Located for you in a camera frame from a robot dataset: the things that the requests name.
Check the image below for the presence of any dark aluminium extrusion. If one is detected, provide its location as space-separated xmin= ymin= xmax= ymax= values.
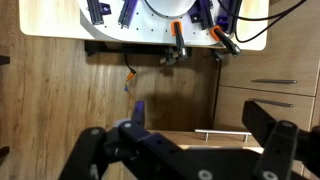
xmin=117 ymin=0 xmax=139 ymax=29
xmin=188 ymin=0 xmax=214 ymax=31
xmin=216 ymin=0 xmax=243 ymax=34
xmin=86 ymin=0 xmax=112 ymax=26

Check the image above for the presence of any white table with clamps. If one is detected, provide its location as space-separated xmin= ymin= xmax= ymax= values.
xmin=18 ymin=0 xmax=269 ymax=52

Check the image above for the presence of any black table frame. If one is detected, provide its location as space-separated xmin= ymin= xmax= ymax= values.
xmin=84 ymin=40 xmax=194 ymax=58

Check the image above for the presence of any wooden base cabinet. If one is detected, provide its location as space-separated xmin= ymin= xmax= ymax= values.
xmin=213 ymin=0 xmax=320 ymax=180

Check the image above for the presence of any white round base plate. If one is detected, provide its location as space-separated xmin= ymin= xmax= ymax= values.
xmin=77 ymin=0 xmax=234 ymax=46

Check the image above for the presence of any thin black cable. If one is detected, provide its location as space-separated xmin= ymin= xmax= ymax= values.
xmin=218 ymin=0 xmax=308 ymax=44

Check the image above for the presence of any dark bar cabinet handle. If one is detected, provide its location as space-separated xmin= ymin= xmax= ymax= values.
xmin=248 ymin=97 xmax=294 ymax=108
xmin=251 ymin=78 xmax=298 ymax=85

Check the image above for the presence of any silver bar drawer handle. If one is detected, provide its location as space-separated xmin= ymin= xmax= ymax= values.
xmin=194 ymin=128 xmax=253 ymax=143

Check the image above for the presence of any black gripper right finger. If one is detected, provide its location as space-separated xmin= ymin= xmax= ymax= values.
xmin=241 ymin=100 xmax=320 ymax=180

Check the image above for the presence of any orange black bar clamp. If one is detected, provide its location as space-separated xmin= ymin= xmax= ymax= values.
xmin=209 ymin=25 xmax=242 ymax=57
xmin=170 ymin=20 xmax=188 ymax=61

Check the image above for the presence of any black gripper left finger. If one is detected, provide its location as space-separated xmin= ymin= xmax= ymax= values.
xmin=58 ymin=120 xmax=183 ymax=180

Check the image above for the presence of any black cable with orange plug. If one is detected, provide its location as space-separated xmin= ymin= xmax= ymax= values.
xmin=123 ymin=49 xmax=138 ymax=93

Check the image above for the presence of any wooden drawer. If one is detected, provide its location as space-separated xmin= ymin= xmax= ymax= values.
xmin=148 ymin=129 xmax=266 ymax=156

